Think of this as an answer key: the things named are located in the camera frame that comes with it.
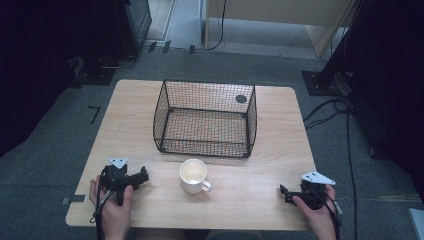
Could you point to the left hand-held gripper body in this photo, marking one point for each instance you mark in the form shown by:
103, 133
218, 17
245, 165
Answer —
113, 178

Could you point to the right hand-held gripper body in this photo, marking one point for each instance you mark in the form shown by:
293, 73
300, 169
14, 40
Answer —
313, 195

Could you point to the white cup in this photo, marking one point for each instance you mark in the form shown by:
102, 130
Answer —
193, 185

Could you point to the person's right hand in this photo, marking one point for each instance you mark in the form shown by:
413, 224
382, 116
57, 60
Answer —
321, 218

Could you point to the person's left hand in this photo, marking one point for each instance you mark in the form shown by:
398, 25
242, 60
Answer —
113, 215

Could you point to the white flat object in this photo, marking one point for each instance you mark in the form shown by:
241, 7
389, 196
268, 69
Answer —
418, 225

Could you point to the black tape piece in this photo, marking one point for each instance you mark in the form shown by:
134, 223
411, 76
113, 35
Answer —
192, 49
166, 46

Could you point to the dark curtain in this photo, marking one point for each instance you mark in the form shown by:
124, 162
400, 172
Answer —
393, 83
30, 66

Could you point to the dark equipment cabinet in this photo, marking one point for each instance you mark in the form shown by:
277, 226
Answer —
138, 23

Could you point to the beige wooden partition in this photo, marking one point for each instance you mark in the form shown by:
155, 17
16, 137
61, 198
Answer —
280, 11

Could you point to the black stand base plate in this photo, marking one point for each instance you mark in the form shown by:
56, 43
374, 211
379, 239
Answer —
321, 85
95, 75

